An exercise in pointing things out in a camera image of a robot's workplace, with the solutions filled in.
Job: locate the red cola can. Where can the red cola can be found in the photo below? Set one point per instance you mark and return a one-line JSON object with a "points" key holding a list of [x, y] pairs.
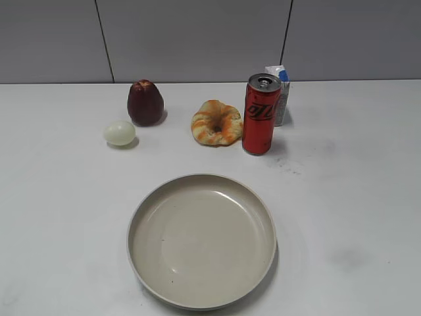
{"points": [[261, 100]]}

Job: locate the beige round plate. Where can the beige round plate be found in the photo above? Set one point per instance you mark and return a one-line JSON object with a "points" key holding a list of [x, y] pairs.
{"points": [[201, 241]]}

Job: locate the orange striped bread roll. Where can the orange striped bread roll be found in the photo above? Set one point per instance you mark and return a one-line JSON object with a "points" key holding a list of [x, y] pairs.
{"points": [[216, 124]]}

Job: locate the dark red wax apple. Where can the dark red wax apple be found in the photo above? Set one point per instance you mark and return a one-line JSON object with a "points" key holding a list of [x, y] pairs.
{"points": [[145, 103]]}

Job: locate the white egg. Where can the white egg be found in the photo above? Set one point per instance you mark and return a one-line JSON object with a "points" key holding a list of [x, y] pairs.
{"points": [[119, 133]]}

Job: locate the small white milk carton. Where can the small white milk carton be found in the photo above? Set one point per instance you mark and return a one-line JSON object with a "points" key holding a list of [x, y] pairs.
{"points": [[280, 72]]}

